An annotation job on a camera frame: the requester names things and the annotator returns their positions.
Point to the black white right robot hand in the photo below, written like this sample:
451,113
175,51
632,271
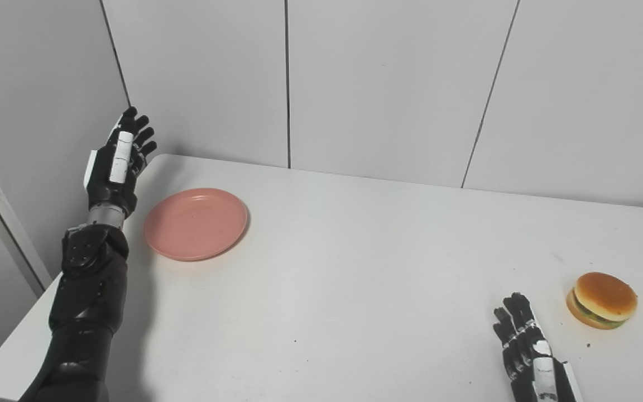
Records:
528,357

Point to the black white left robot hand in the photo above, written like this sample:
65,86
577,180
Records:
106,190

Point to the pink round plate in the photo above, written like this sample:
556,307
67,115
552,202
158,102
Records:
195,224

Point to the toy hamburger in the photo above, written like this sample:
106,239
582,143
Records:
603,297

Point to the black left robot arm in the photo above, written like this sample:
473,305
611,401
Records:
87,301

